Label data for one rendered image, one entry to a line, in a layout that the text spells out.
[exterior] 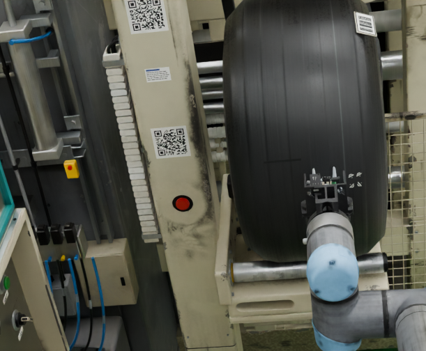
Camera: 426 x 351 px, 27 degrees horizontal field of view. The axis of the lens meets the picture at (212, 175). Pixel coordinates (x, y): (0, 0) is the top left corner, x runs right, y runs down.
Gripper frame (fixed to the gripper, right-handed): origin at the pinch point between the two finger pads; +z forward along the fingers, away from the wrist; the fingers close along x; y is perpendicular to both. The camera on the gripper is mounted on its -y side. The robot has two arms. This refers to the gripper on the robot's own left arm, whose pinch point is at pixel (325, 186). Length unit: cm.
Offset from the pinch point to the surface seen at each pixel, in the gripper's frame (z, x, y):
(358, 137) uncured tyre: 3.6, -6.7, 7.6
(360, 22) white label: 19.6, -9.3, 24.4
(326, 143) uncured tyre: 2.9, -0.9, 7.2
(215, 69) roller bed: 62, 25, 3
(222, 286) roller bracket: 14.2, 23.8, -30.0
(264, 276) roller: 18.0, 14.8, -30.5
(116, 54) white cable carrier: 20.3, 39.0, 22.8
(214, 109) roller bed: 63, 26, -8
